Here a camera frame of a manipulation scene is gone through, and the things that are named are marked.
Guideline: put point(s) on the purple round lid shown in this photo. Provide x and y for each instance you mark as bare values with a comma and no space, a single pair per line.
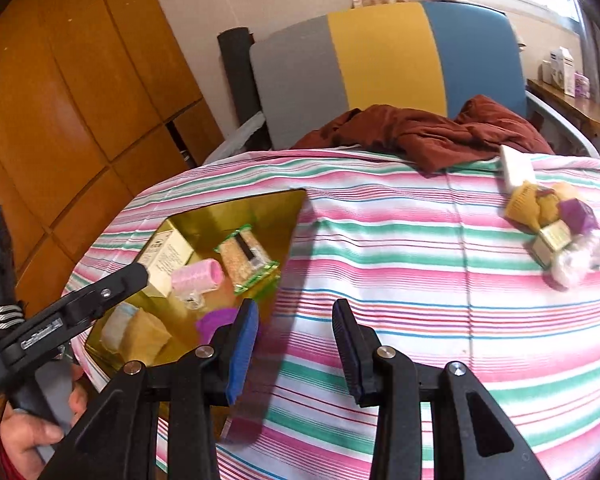
215,325

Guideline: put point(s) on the wooden wardrobe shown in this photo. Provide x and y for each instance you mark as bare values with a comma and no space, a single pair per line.
80,85

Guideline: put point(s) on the small purple carton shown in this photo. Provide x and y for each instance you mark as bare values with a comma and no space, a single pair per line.
582,85

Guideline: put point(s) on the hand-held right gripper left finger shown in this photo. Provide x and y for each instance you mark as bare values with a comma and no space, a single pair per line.
242,355

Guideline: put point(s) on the brown red jacket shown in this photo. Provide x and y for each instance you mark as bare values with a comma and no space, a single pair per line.
430,130

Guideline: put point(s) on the grey yellow blue padded chair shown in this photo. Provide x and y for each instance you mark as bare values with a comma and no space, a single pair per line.
380,60

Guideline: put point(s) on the striped pink green tablecloth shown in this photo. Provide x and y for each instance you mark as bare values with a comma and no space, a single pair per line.
405,285

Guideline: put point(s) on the white fluffy ball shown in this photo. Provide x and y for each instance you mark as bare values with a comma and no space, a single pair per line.
577,262

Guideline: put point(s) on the yellow cloth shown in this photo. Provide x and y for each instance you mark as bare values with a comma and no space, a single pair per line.
145,337

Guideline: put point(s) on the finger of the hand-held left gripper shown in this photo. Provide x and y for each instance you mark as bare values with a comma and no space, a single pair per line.
115,287

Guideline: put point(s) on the white sock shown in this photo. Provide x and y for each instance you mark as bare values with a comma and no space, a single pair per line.
517,167

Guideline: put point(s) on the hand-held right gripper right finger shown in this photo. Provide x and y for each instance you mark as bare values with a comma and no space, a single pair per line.
352,355

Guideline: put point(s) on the wooden shelf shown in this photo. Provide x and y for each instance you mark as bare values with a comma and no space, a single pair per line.
575,105

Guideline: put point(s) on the small cream box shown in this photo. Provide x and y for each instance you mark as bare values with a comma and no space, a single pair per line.
552,242

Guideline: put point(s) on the white blue packet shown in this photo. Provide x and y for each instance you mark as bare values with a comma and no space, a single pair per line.
116,325

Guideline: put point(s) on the green edged snack packet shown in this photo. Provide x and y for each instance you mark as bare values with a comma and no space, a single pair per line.
245,260

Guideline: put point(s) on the white blue carton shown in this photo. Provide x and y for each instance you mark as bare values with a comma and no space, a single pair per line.
562,72

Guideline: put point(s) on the purple box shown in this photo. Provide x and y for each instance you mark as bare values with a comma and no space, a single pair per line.
577,215

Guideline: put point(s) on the large cream box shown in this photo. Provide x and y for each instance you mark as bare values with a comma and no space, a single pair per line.
167,257

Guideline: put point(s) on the yellow sock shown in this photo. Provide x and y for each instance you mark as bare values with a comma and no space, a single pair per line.
525,207

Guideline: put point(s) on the person's left hand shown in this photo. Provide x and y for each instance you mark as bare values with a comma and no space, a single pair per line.
25,435

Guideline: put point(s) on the small white jar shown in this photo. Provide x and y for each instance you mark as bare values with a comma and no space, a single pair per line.
546,72

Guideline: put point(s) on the white wrapped armrest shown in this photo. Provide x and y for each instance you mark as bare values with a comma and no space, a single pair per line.
235,142

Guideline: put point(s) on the pink hair roller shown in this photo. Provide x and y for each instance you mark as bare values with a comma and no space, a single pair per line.
197,280

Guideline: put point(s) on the gold metal tin box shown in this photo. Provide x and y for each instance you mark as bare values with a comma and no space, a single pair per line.
205,220

